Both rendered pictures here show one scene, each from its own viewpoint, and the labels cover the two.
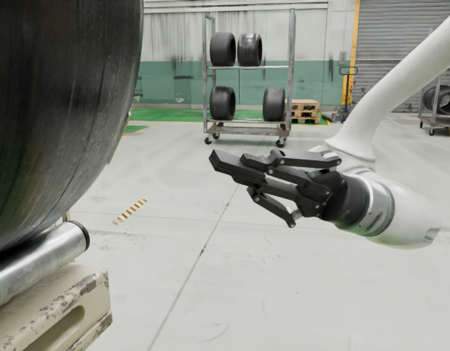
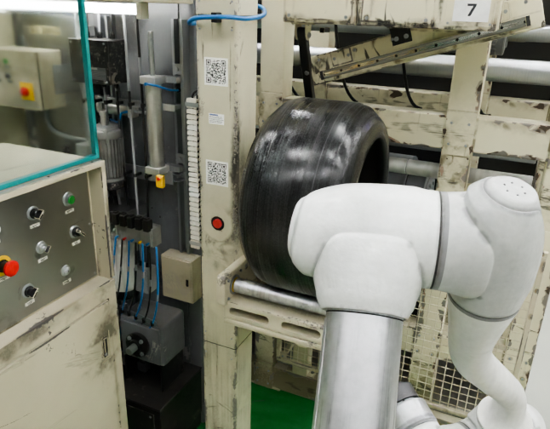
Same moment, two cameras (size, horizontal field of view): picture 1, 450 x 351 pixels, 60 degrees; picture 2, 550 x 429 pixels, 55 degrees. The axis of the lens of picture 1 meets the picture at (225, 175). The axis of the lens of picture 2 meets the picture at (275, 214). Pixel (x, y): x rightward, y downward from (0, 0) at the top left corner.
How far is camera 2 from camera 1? 130 cm
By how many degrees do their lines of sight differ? 89
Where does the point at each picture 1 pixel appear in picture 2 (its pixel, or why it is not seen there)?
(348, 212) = not seen: hidden behind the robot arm
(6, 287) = (300, 304)
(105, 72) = not seen: hidden behind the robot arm
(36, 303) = (310, 318)
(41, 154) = (281, 271)
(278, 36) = not seen: outside the picture
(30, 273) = (309, 307)
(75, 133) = (291, 271)
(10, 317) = (302, 315)
